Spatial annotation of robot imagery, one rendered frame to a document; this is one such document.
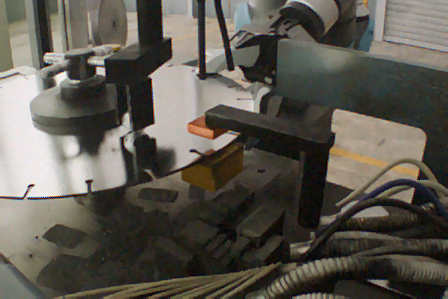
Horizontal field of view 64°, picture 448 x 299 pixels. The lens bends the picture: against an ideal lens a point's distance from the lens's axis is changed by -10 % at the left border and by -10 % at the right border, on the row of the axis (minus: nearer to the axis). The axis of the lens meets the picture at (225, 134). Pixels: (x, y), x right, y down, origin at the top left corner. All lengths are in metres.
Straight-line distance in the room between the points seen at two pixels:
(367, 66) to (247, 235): 0.22
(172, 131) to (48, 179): 0.11
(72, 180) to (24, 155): 0.06
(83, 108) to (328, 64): 0.24
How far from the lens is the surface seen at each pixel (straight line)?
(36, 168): 0.30
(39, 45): 0.85
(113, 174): 0.27
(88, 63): 0.38
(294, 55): 0.43
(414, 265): 0.26
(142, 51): 0.31
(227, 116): 0.27
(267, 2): 0.73
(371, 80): 0.41
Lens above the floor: 1.08
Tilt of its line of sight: 25 degrees down
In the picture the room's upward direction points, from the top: straight up
